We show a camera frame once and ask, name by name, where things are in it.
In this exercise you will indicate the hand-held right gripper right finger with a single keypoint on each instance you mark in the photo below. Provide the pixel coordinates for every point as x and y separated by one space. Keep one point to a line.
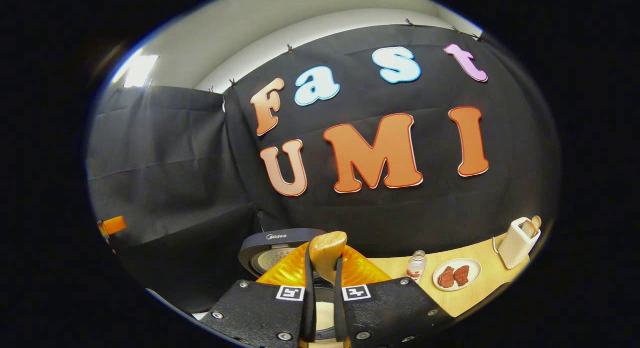
339 313

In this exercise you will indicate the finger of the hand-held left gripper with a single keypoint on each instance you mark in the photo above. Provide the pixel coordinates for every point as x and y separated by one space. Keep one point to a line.
112 225

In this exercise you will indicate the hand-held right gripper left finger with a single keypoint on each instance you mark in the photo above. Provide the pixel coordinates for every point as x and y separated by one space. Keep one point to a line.
309 308

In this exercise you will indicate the wooden spoon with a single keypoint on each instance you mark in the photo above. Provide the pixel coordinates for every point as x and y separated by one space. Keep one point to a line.
327 253

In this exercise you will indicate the dark grey rice cooker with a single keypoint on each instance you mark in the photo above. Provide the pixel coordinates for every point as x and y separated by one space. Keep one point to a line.
280 238

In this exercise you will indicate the black backdrop cloth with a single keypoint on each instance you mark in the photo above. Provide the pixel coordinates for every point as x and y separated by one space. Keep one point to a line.
175 188

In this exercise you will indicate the clear plastic drink bottle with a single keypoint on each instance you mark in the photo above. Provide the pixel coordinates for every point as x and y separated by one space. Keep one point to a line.
416 268

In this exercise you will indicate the red braised meat piece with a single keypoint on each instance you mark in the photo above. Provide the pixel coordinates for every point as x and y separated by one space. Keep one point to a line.
446 277
461 275

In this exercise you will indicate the white oval plate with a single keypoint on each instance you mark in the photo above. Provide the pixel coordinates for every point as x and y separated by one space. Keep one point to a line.
472 268

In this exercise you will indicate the ceiling light panel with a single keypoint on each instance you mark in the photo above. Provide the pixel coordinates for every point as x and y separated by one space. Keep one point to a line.
137 70

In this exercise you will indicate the white toaster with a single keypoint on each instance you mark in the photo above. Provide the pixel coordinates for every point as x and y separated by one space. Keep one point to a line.
515 245

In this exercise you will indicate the toast slice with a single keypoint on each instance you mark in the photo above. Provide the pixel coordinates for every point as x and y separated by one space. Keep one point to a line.
536 221
529 229

